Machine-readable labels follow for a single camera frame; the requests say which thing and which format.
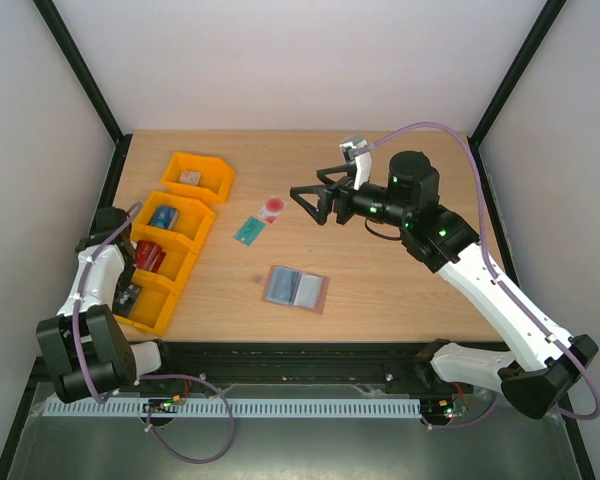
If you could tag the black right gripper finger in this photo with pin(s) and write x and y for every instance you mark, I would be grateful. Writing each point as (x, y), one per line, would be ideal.
(316, 200)
(331, 175)

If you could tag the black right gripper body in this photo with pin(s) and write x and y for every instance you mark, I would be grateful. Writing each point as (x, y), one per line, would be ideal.
(341, 201)

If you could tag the teal credit card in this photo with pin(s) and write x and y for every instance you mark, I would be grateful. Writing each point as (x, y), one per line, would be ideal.
(249, 231)

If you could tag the pink card holder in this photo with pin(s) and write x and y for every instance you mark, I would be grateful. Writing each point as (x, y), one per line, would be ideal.
(293, 288)

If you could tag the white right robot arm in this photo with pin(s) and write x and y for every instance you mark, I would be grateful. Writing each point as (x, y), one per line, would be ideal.
(542, 360)

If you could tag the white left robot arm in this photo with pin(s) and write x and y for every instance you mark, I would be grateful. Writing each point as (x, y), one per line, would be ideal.
(84, 349)

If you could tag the blue card stack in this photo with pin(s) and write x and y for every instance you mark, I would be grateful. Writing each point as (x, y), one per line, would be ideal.
(164, 217)

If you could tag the red card stack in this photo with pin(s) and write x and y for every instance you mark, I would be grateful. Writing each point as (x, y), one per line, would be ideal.
(149, 256)

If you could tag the black card stack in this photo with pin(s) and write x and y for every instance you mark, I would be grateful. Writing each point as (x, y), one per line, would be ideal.
(125, 301)

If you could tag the yellow bin top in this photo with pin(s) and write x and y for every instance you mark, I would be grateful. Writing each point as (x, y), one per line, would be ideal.
(205, 178)

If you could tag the yellow bin bottom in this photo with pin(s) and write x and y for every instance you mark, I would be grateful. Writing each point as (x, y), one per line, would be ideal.
(154, 307)

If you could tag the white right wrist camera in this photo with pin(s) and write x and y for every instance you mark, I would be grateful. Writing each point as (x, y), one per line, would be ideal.
(355, 156)

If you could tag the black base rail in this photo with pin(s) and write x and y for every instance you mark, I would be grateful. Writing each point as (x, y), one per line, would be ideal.
(390, 366)

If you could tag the black right frame post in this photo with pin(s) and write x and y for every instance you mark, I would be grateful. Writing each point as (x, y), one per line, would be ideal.
(525, 54)

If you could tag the black frame post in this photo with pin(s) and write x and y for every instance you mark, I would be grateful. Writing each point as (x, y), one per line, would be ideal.
(525, 54)
(71, 52)

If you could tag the black left frame post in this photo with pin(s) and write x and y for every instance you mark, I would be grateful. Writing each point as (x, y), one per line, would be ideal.
(71, 52)

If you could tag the grey slotted cable duct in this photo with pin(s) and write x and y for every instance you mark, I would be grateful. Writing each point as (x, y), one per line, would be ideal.
(241, 408)

